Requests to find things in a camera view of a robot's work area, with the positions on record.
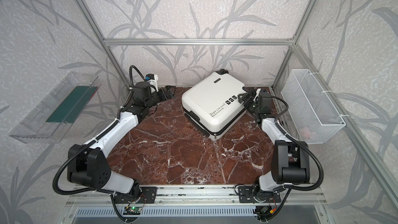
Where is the black and white suitcase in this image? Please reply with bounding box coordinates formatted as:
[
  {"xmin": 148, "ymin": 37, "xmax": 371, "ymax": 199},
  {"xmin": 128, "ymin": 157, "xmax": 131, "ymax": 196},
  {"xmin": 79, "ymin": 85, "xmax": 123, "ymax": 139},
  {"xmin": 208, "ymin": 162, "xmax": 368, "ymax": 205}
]
[{"xmin": 181, "ymin": 69, "xmax": 246, "ymax": 141}]

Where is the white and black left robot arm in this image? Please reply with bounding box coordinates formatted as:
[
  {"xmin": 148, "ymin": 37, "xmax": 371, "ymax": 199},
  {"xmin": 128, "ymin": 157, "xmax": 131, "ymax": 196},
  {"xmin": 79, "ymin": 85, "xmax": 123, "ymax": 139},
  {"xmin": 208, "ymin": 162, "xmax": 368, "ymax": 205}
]
[{"xmin": 53, "ymin": 80, "xmax": 176, "ymax": 198}]

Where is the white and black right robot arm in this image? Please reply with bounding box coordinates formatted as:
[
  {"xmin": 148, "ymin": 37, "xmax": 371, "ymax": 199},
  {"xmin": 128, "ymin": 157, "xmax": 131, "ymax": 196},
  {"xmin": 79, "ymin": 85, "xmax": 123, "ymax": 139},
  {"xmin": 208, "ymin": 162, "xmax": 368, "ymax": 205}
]
[{"xmin": 238, "ymin": 87, "xmax": 319, "ymax": 192}]

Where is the pink object in basket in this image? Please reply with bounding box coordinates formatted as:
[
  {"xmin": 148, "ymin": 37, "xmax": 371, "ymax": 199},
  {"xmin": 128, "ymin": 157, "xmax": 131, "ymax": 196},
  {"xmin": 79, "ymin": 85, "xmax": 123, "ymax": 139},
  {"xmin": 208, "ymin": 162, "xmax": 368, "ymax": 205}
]
[{"xmin": 299, "ymin": 127, "xmax": 315, "ymax": 141}]

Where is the green board in shelf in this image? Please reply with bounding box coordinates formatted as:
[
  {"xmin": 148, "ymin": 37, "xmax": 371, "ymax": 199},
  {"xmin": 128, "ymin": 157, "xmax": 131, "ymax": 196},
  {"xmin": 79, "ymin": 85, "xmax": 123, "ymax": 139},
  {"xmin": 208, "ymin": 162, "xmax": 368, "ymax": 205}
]
[{"xmin": 46, "ymin": 86, "xmax": 98, "ymax": 124}]

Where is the left green circuit board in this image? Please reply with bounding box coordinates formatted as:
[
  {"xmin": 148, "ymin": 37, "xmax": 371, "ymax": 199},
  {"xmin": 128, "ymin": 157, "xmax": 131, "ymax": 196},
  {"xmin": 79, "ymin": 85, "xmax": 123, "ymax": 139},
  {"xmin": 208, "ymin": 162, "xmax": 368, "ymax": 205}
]
[{"xmin": 123, "ymin": 206, "xmax": 143, "ymax": 216}]

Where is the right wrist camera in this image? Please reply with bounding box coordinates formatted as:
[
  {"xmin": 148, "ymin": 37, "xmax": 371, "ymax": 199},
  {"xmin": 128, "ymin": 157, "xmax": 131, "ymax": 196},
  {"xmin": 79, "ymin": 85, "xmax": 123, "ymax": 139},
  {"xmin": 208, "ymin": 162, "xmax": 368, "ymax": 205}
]
[{"xmin": 254, "ymin": 88, "xmax": 261, "ymax": 102}]

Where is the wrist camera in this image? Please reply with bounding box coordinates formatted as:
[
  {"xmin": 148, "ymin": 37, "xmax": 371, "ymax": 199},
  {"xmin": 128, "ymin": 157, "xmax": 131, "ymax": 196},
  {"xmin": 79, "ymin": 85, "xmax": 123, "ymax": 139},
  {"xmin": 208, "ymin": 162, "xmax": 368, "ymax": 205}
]
[
  {"xmin": 254, "ymin": 88, "xmax": 261, "ymax": 102},
  {"xmin": 146, "ymin": 74, "xmax": 159, "ymax": 91}
]

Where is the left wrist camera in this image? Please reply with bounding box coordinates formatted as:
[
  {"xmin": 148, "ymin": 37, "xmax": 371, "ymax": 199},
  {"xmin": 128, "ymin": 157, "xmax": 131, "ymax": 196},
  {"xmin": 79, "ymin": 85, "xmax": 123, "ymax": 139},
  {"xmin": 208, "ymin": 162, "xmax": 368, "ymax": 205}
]
[{"xmin": 146, "ymin": 74, "xmax": 159, "ymax": 91}]

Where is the white wire mesh basket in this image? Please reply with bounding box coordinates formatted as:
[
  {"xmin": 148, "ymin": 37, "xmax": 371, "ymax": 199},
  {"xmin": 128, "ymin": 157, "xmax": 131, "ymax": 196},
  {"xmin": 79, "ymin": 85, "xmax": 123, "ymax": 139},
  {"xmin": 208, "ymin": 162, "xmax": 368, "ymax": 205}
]
[{"xmin": 282, "ymin": 69, "xmax": 346, "ymax": 144}]

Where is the right black corrugated cable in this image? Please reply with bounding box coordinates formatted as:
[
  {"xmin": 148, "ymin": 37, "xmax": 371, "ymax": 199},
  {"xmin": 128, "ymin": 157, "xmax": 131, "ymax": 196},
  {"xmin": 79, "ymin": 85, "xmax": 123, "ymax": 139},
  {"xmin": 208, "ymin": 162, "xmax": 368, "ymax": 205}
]
[{"xmin": 267, "ymin": 94, "xmax": 324, "ymax": 223}]

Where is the black corrugated cable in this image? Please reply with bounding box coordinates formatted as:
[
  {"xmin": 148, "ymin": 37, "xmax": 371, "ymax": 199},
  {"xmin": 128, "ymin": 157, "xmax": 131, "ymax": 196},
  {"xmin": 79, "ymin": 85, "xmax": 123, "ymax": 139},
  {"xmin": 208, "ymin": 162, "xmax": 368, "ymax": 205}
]
[
  {"xmin": 267, "ymin": 94, "xmax": 324, "ymax": 223},
  {"xmin": 52, "ymin": 65, "xmax": 147, "ymax": 223}
]

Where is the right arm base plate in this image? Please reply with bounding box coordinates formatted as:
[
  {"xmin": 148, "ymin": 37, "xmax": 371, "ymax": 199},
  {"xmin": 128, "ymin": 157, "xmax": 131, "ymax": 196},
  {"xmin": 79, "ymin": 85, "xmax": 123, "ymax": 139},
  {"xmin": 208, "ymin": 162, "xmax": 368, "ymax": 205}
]
[{"xmin": 234, "ymin": 185, "xmax": 282, "ymax": 204}]

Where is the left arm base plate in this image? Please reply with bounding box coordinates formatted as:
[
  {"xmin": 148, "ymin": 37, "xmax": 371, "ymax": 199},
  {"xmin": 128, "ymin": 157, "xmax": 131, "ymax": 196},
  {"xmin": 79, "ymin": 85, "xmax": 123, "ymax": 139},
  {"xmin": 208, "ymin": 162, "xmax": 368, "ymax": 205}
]
[{"xmin": 114, "ymin": 187, "xmax": 158, "ymax": 204}]

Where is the clear plastic wall shelf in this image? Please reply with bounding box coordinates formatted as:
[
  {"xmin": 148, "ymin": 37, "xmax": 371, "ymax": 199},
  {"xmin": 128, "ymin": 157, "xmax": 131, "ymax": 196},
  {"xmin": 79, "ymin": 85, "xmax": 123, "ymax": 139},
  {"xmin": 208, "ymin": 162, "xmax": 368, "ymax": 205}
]
[{"xmin": 9, "ymin": 72, "xmax": 101, "ymax": 144}]

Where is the aluminium front rail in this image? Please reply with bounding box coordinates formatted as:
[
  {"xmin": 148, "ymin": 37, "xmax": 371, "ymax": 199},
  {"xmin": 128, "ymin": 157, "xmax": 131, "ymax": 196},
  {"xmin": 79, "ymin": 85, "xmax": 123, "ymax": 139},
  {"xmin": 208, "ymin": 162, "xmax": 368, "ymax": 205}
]
[{"xmin": 65, "ymin": 184, "xmax": 327, "ymax": 207}]

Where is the left black corrugated cable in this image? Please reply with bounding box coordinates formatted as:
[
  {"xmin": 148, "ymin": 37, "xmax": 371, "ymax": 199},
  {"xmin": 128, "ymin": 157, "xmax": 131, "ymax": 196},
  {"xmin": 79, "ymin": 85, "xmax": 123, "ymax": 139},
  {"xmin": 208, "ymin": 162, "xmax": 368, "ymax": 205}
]
[{"xmin": 52, "ymin": 65, "xmax": 147, "ymax": 223}]

